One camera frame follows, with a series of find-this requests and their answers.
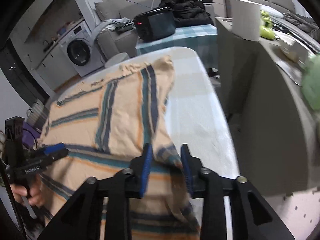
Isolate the white base cabinet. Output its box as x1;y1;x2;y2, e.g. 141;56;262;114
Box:
35;39;78;75

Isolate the grey sofa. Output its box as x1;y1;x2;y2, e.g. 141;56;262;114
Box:
94;2;215;63

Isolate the green cloth object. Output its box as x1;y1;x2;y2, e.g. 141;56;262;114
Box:
301;54;320;112

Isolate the black white checked cloth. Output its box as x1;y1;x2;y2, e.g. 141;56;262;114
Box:
116;20;137;33

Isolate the beige striped shirt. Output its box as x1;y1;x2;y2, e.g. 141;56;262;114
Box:
37;56;202;240

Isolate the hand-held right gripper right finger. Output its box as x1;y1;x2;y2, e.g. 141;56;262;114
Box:
180;144;297;240

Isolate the white round stool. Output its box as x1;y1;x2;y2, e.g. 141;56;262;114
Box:
104;52;130;68

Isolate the grey blanket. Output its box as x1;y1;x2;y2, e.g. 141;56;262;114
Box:
94;19;130;42

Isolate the teal checked tablecloth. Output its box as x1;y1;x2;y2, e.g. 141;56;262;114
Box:
135;24;218;57

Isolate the white cylinder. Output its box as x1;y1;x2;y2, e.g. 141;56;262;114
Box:
229;0;262;42

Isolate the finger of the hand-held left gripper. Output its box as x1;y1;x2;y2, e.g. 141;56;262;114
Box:
37;142;65;156
37;148;69;165

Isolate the green toy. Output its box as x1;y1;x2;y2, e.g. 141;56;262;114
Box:
259;10;277;40

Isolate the black appliance with red display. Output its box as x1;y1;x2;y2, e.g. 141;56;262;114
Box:
134;7;177;41

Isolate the grey cabinet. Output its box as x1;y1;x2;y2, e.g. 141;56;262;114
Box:
214;17;320;195

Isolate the dark grey jacket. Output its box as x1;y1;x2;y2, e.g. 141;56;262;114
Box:
284;12;320;39

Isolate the black jacket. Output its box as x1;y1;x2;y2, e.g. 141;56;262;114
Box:
159;0;215;27

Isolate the white washing machine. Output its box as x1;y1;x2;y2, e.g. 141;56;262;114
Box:
59;20;105;77

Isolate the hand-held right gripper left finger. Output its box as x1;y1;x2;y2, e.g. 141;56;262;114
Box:
44;144;153;240

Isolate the white box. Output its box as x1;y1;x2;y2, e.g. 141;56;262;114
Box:
279;40;309;63

